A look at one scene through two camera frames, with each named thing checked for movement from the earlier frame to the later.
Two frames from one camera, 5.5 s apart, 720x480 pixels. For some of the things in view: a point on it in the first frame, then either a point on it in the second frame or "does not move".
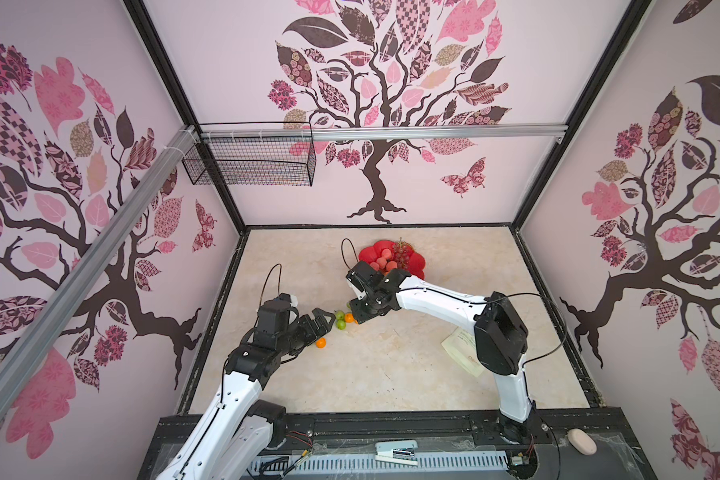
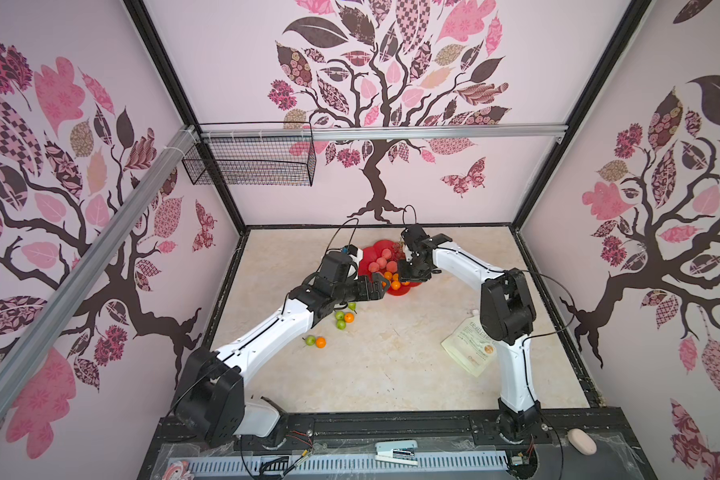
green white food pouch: (461, 344) does not move
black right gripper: (357, 312) to (404, 275)
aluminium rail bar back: (287, 132) does not move
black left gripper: (324, 328) to (377, 292)
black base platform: (577, 445) does not move
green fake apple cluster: (340, 320) does not move
